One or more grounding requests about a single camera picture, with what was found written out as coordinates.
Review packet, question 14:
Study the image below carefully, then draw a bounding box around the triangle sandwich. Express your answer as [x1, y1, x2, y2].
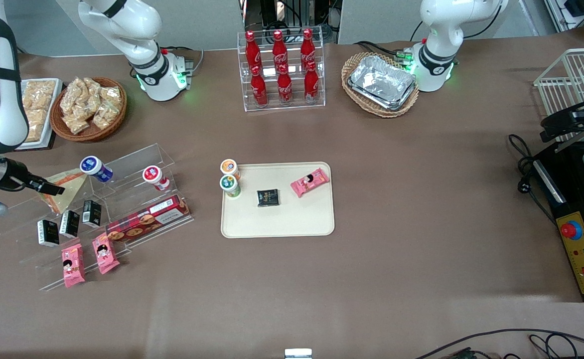
[38, 169, 91, 215]

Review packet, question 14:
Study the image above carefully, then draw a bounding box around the white rectangular snack tray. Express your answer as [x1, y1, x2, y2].
[15, 78, 63, 151]

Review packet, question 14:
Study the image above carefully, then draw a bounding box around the beige plastic tray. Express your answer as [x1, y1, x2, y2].
[221, 162, 335, 239]

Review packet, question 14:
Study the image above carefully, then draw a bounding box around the silver foil tray stack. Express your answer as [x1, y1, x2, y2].
[348, 55, 417, 111]

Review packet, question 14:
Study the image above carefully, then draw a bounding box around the tan cracker pack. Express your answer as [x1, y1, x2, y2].
[25, 109, 48, 143]
[23, 80, 57, 109]

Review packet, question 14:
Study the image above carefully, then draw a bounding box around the small black carton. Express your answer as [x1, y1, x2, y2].
[82, 200, 102, 228]
[37, 219, 60, 247]
[59, 210, 80, 238]

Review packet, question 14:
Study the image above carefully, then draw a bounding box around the blue yogurt cup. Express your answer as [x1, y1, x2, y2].
[80, 156, 114, 183]

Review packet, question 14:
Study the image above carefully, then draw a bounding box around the clear bag of crackers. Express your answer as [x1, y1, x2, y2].
[93, 105, 121, 130]
[60, 80, 86, 108]
[100, 86, 123, 106]
[83, 77, 106, 100]
[63, 112, 91, 135]

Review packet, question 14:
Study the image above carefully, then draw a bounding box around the pink snack packet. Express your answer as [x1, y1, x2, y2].
[291, 168, 331, 198]
[61, 243, 86, 289]
[92, 232, 121, 275]

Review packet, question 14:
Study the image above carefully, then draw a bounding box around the clear acrylic tiered stand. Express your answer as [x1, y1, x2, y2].
[0, 144, 195, 292]

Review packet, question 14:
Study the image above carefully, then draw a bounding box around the brown wicker snack basket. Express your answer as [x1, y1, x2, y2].
[50, 76, 128, 143]

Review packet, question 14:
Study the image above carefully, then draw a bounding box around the red tartan shortbread box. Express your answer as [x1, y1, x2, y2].
[105, 194, 191, 243]

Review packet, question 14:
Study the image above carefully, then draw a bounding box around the red yogurt cup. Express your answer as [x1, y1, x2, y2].
[142, 165, 171, 192]

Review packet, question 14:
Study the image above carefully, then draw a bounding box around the orange yogurt cup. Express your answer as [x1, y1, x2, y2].
[220, 159, 241, 180]

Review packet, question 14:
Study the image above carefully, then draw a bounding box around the green yogurt cup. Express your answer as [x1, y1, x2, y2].
[219, 175, 242, 199]

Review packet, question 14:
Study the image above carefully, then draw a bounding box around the flat black snack packet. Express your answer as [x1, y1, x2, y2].
[257, 188, 280, 207]

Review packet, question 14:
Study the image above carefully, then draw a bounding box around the red cola bottle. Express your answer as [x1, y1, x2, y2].
[304, 61, 320, 103]
[250, 65, 269, 107]
[300, 28, 316, 64]
[277, 64, 293, 105]
[245, 31, 262, 68]
[272, 30, 288, 67]

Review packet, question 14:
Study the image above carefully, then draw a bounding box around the black background equipment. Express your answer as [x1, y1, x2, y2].
[242, 0, 342, 43]

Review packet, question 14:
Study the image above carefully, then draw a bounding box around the clear acrylic bottle rack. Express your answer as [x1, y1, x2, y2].
[237, 31, 326, 112]

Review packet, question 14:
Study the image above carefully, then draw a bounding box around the tan wicker foil basket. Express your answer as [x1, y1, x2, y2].
[341, 52, 420, 118]

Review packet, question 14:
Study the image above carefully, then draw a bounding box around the black sealing machine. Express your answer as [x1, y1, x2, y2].
[534, 142, 584, 303]

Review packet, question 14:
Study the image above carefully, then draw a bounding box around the left arm base cable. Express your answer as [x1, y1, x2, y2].
[354, 40, 415, 63]

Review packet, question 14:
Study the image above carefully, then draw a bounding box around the black power cable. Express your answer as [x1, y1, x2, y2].
[509, 134, 558, 226]

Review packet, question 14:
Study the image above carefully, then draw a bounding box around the black floor cable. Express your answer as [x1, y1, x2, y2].
[417, 328, 584, 359]

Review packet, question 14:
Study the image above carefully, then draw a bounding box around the black machine handle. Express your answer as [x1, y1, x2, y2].
[540, 95, 584, 143]

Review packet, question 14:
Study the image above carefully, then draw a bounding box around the white wire basket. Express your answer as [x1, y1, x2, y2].
[534, 47, 584, 145]

